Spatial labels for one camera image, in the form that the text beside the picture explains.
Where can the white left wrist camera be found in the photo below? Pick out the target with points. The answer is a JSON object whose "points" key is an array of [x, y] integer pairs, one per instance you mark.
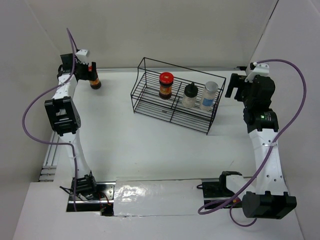
{"points": [[83, 55]]}

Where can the white foil-covered board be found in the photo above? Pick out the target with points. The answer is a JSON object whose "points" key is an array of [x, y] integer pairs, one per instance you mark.
{"points": [[152, 198]]}

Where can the silver-lid jar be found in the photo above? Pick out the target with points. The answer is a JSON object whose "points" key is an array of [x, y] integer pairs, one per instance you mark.
{"points": [[208, 95]]}

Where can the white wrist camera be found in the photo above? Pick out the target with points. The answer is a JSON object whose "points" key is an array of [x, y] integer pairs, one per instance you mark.
{"points": [[254, 69], [83, 55]]}

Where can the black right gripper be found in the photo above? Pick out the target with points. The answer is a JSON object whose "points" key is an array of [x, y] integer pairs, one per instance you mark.
{"points": [[235, 81]]}

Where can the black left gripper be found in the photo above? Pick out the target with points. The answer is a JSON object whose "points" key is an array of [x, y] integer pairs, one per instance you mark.
{"points": [[89, 75]]}

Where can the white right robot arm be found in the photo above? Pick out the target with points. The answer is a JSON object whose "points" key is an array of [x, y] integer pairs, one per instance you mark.
{"points": [[269, 197]]}

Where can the black-cap white spice bottle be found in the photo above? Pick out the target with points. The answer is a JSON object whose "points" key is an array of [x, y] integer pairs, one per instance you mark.
{"points": [[190, 95]]}

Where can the red-lid chili sauce jar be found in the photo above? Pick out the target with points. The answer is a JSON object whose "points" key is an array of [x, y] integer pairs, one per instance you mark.
{"points": [[166, 80]]}

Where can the aluminium rail frame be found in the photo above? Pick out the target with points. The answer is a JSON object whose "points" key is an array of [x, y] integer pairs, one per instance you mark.
{"points": [[50, 164]]}

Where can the dark sauce bottle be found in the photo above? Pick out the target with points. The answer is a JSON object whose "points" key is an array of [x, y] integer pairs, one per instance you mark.
{"points": [[96, 83]]}

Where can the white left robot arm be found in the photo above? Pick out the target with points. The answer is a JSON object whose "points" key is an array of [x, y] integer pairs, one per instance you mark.
{"points": [[65, 119]]}

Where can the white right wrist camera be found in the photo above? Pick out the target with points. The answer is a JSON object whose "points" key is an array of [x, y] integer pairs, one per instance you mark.
{"points": [[254, 69]]}

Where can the black wire rack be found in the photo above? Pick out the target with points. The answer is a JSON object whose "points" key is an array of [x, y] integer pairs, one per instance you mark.
{"points": [[145, 98]]}

